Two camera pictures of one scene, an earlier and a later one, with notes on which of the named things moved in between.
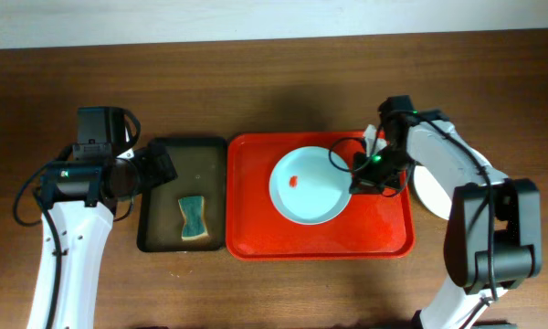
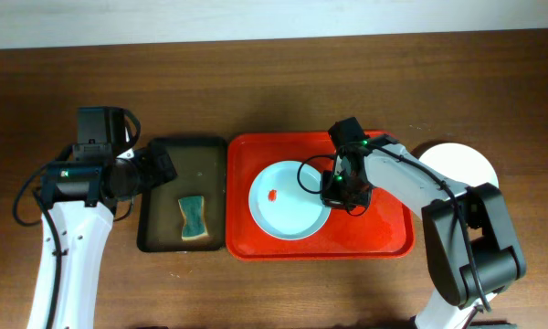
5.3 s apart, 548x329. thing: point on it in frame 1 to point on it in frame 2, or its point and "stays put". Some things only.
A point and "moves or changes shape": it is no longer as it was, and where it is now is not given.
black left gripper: x=160 y=164 stays put
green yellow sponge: x=194 y=226 stays put
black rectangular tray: x=200 y=164 stays put
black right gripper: x=365 y=175 to x=345 y=196
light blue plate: x=307 y=187 moves or changes shape
